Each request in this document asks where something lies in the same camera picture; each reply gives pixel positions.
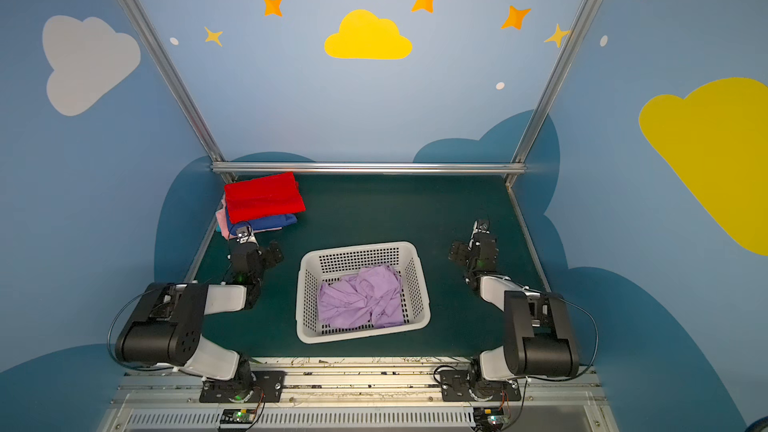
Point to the right controller circuit board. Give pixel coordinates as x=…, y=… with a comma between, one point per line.
x=488, y=419

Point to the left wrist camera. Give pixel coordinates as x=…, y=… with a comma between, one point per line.
x=271, y=255

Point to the white plastic laundry basket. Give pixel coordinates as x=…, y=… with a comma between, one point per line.
x=328, y=266

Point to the controller circuit board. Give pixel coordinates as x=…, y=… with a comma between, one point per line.
x=488, y=419
x=237, y=418

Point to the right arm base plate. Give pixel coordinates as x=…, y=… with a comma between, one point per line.
x=458, y=385

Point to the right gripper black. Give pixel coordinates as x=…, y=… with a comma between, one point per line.
x=480, y=240

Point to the purple t shirt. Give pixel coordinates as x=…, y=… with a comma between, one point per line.
x=371, y=296

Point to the left slanted aluminium post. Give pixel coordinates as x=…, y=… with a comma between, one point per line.
x=162, y=60

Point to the right slanted aluminium post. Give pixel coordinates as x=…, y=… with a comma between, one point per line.
x=583, y=20

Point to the folded blue t shirt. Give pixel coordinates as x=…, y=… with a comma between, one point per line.
x=270, y=223

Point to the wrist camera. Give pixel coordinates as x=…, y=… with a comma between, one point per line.
x=271, y=255
x=459, y=253

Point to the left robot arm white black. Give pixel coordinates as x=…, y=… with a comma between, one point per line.
x=165, y=329

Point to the folded red t shirt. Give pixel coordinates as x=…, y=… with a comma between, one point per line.
x=263, y=197

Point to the rear horizontal aluminium bar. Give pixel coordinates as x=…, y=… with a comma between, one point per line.
x=253, y=168

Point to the aluminium rail base frame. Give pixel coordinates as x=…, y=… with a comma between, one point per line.
x=356, y=394

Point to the left controller circuit board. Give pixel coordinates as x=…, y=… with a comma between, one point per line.
x=237, y=418

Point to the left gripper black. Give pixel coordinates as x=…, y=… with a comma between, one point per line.
x=245, y=246

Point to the folded pink t shirt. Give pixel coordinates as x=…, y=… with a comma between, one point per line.
x=222, y=222

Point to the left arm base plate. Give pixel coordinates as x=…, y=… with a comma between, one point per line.
x=259, y=386

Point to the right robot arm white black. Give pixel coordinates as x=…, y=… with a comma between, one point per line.
x=538, y=339

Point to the slanted aluminium post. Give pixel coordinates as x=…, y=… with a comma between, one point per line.
x=583, y=20
x=162, y=60

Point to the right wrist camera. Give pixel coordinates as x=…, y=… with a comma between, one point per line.
x=459, y=253

